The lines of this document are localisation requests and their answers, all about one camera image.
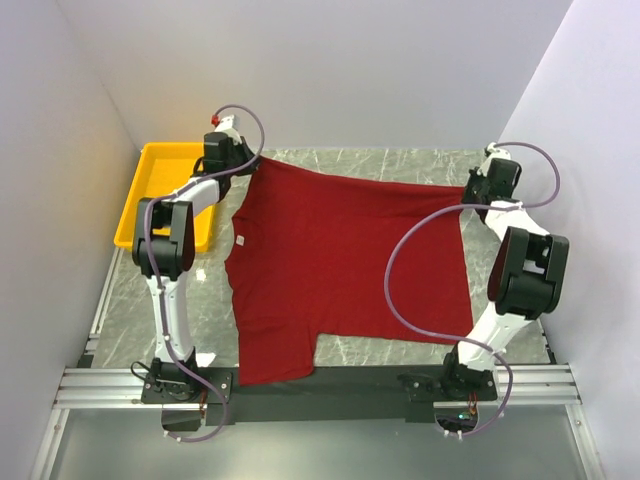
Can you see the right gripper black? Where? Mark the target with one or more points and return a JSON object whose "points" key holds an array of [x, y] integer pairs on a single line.
{"points": [[473, 189]]}

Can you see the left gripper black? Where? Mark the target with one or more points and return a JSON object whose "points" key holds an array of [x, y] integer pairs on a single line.
{"points": [[245, 158]]}

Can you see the red t shirt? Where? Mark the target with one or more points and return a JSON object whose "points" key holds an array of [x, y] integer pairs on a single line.
{"points": [[322, 254]]}

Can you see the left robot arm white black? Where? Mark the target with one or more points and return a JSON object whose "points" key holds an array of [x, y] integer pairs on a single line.
{"points": [[164, 249]]}

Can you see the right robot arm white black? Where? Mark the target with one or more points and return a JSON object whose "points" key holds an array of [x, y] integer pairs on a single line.
{"points": [[525, 281]]}

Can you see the yellow plastic tray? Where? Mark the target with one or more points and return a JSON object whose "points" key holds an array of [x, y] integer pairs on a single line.
{"points": [[163, 168]]}

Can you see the black base beam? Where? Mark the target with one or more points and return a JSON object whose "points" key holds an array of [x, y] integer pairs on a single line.
{"points": [[329, 393]]}

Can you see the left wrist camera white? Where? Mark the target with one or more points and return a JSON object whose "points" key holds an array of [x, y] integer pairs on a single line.
{"points": [[225, 123]]}

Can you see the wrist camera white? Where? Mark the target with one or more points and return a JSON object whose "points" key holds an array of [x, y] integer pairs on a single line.
{"points": [[225, 123], [494, 151]]}

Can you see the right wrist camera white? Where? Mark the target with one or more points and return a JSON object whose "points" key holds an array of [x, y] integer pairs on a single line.
{"points": [[494, 151]]}

